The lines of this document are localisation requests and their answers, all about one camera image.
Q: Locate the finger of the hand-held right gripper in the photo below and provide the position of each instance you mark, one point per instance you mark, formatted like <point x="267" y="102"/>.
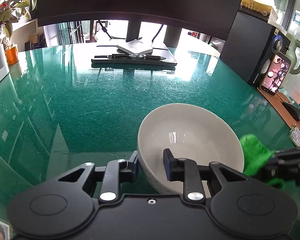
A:
<point x="292" y="150"/>
<point x="285" y="170"/>

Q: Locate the orange cup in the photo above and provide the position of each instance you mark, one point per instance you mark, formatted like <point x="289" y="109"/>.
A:
<point x="12" y="55"/>

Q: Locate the brown cardboard box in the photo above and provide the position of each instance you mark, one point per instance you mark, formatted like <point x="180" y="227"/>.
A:
<point x="35" y="41"/>

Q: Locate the green potted plant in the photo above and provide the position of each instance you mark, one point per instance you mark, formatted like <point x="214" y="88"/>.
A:
<point x="7" y="7"/>

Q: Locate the black speaker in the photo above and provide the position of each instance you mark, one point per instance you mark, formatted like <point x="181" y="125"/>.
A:
<point x="247" y="50"/>

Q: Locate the smartphone with lit screen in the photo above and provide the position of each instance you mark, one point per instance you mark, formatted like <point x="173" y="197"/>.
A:
<point x="275" y="73"/>

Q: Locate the green cleaning cloth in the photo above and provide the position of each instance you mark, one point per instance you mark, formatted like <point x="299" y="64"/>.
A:
<point x="255" y="152"/>

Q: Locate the brown leather mouse pad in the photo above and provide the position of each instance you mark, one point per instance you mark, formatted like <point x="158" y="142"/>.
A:
<point x="277" y="105"/>

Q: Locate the black pen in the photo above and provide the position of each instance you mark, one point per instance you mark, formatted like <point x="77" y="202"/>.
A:
<point x="137" y="56"/>

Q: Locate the small white notepad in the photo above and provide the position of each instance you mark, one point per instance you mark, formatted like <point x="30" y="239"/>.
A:
<point x="135" y="47"/>

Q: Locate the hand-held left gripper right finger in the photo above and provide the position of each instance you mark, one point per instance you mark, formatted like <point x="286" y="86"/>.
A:
<point x="168" y="166"/>

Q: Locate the white dotted bowl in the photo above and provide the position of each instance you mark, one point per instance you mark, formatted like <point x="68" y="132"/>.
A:
<point x="190" y="132"/>

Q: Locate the black curved monitor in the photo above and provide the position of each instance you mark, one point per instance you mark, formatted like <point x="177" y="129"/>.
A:
<point x="140" y="2"/>

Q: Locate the black computer mouse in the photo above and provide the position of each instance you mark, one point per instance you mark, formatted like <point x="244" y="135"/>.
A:
<point x="293" y="110"/>

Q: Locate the yellow tissue box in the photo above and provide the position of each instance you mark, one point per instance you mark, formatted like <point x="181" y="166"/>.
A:
<point x="258" y="8"/>

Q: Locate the black monitor stand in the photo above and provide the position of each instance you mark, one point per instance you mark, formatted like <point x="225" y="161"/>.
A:
<point x="133" y="60"/>

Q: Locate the pale green kettle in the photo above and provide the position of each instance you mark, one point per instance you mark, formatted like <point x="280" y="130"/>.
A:
<point x="293" y="60"/>

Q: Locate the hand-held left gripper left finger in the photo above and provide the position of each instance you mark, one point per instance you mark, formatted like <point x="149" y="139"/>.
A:
<point x="115" y="177"/>

